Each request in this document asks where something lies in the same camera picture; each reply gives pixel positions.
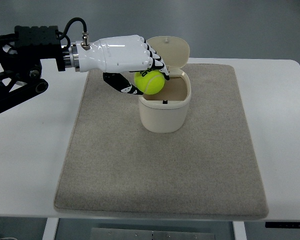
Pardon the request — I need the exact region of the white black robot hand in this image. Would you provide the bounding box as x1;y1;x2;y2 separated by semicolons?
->
63;35;170;95

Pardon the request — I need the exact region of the yellow tennis ball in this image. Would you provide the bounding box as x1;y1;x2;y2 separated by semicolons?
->
134;70;166;95

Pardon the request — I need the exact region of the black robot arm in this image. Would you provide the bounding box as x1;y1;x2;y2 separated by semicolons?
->
0;25;66;114

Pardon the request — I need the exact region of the cream lidded bin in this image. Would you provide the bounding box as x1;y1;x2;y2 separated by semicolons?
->
138;36;192;133

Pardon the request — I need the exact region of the beige felt mat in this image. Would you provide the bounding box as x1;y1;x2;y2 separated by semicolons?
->
54;64;269;220

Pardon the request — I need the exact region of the white left table leg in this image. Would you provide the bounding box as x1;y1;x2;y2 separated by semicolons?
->
42;217;59;240

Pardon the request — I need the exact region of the white table leg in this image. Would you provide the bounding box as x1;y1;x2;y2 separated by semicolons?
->
42;217;59;240
232;221;247;240

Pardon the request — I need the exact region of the white right table leg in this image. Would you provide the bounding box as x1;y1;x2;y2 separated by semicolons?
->
232;221;247;240

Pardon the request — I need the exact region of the black table control panel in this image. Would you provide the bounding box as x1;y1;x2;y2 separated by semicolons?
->
265;221;300;229

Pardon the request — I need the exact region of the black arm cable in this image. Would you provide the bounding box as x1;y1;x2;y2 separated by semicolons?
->
56;17;89;48

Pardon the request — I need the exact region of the grey metal base plate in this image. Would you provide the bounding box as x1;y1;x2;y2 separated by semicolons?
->
89;228;216;240

